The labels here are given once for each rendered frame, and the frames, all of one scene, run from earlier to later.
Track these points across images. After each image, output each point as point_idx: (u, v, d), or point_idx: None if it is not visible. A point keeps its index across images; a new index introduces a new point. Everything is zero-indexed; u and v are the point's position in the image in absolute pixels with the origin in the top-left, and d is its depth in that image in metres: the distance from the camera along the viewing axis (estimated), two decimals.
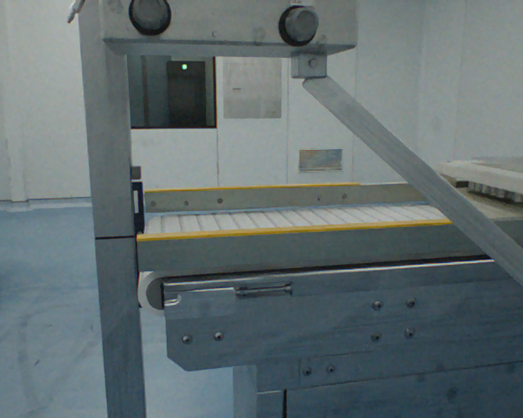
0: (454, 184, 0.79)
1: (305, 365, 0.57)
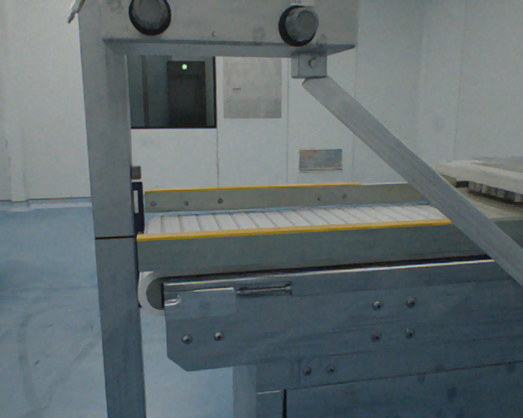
0: (454, 184, 0.79)
1: (305, 365, 0.57)
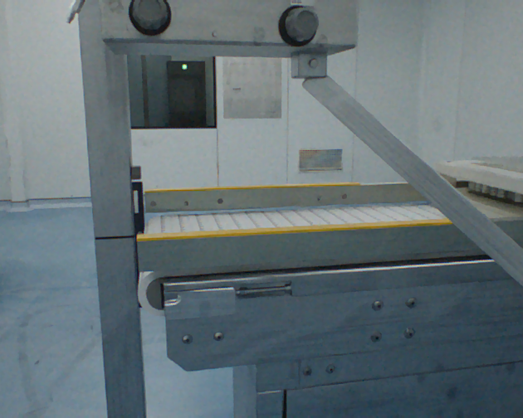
0: (454, 184, 0.79)
1: (305, 365, 0.57)
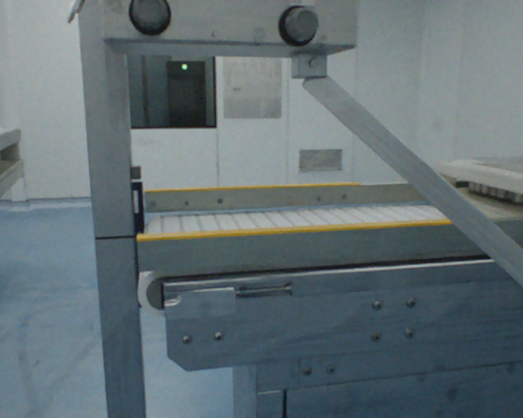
0: (454, 184, 0.79)
1: (305, 365, 0.57)
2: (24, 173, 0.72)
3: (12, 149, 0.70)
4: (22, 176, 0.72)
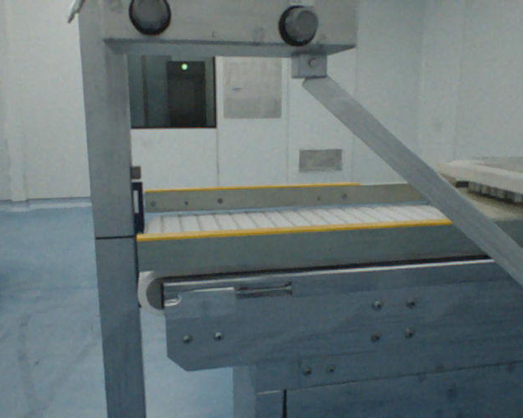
0: (454, 184, 0.79)
1: (305, 365, 0.57)
2: None
3: None
4: None
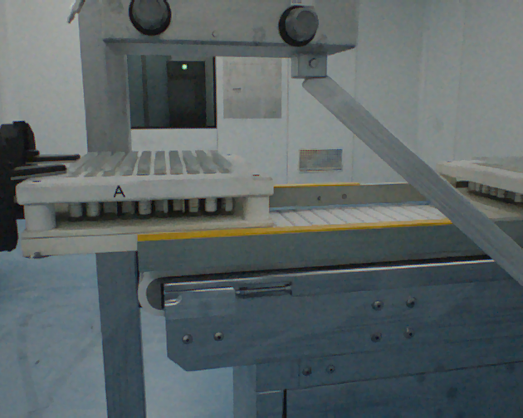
0: (454, 184, 0.79)
1: (305, 365, 0.57)
2: None
3: None
4: None
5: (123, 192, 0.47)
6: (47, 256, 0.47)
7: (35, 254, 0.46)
